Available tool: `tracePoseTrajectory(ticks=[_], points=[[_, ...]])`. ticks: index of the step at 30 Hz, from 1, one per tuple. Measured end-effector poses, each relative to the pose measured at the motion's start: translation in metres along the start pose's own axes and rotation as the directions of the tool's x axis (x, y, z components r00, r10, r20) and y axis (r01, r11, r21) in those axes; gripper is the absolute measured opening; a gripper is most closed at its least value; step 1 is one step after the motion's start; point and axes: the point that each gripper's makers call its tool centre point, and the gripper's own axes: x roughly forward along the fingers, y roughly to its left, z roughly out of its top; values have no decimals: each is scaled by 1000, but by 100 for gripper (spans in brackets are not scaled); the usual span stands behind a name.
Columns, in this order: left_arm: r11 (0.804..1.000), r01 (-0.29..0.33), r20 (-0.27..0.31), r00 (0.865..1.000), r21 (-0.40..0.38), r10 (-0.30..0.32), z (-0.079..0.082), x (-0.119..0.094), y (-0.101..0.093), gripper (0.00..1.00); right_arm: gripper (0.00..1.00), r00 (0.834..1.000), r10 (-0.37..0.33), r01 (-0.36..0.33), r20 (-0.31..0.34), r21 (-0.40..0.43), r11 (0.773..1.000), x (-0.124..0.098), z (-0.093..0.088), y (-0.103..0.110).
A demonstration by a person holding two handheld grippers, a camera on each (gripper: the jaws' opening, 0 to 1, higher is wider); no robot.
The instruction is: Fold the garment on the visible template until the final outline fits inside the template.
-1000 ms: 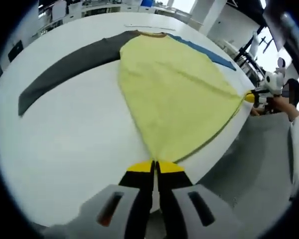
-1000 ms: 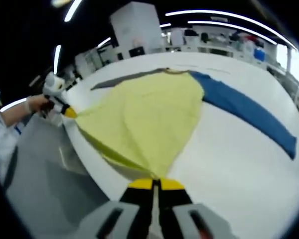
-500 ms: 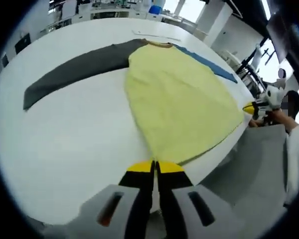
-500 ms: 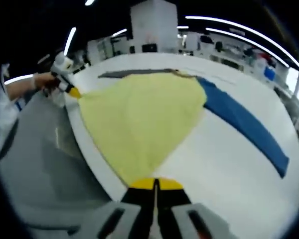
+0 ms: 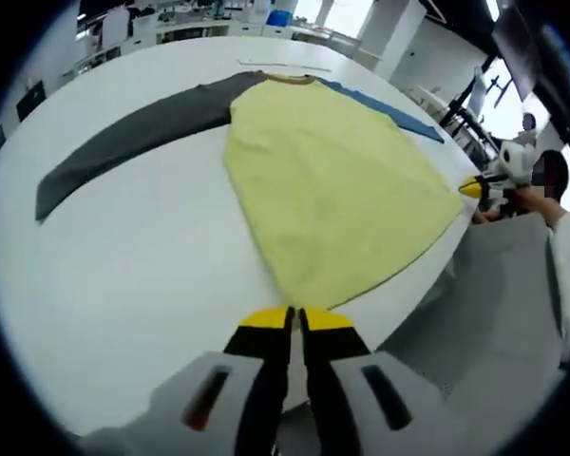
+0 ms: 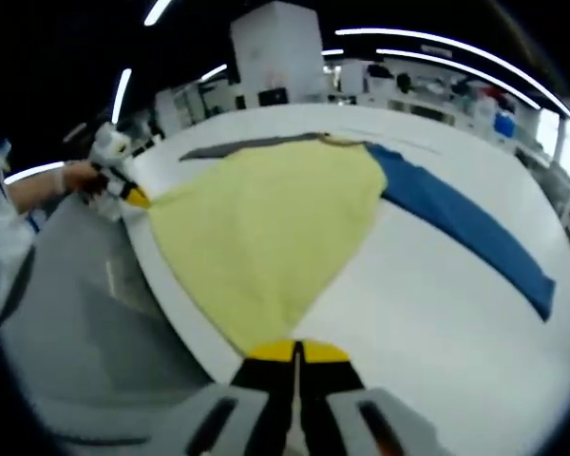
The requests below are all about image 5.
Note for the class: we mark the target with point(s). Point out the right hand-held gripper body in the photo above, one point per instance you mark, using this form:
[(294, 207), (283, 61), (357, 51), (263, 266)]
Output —
[(515, 159)]

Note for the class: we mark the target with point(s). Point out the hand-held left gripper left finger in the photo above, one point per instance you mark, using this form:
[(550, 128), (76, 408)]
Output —
[(259, 351)]

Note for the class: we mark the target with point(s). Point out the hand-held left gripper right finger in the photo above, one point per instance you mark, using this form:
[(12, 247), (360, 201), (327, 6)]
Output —
[(337, 351)]

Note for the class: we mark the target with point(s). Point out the yellow blue grey garment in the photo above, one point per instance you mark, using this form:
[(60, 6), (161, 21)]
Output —
[(323, 190)]

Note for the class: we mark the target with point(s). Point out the person's right hand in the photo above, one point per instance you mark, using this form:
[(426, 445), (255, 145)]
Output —
[(525, 195)]

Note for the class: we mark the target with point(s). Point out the black monitor stand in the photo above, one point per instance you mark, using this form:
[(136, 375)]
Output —
[(461, 102)]

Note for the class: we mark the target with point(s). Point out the white side desk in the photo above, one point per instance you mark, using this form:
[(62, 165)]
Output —
[(432, 102)]

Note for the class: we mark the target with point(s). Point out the large dark screen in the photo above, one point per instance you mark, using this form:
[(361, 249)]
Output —
[(518, 52)]

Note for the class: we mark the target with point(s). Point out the person's white printed shirt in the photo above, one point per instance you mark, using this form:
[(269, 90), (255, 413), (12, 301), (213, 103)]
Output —
[(565, 294)]

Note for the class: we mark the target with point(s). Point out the straight ceiling light strip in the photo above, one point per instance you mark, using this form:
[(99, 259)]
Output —
[(492, 9)]

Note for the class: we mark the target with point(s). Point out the white square pillar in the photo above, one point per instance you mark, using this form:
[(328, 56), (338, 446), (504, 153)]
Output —
[(394, 33)]

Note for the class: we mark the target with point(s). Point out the blue barrel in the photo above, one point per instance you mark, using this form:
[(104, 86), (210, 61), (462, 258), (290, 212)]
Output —
[(278, 19)]

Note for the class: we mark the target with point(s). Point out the white workbench row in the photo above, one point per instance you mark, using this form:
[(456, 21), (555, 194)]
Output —
[(195, 33)]

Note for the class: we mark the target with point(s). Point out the white cabinet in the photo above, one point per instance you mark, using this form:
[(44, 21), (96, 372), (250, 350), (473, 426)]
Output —
[(116, 26)]

